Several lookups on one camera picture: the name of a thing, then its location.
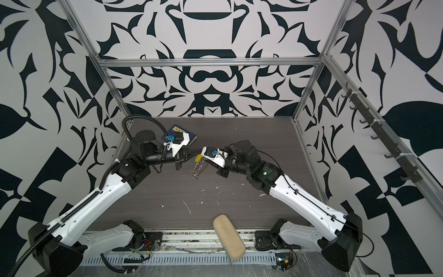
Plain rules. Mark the small circuit board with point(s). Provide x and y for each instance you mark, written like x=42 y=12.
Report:
x=285 y=260

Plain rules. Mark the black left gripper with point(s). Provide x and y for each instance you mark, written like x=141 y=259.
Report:
x=181 y=156

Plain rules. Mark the beige glasses case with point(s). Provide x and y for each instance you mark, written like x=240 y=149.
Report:
x=229 y=237

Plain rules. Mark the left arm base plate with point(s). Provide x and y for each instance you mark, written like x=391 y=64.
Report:
x=143 y=242

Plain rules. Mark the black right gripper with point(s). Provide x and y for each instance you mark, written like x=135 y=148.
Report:
x=223 y=170

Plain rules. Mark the grey wall hook rack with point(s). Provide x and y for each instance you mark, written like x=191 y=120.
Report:
x=385 y=134

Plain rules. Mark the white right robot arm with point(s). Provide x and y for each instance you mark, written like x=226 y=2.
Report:
x=337 y=236

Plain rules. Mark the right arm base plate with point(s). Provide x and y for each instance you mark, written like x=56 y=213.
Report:
x=268 y=240

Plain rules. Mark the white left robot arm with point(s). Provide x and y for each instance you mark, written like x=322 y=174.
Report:
x=61 y=245

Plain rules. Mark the yellow key tag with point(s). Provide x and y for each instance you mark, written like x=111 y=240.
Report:
x=198 y=158

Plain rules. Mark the white slotted cable duct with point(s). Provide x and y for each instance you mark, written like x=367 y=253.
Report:
x=170 y=259

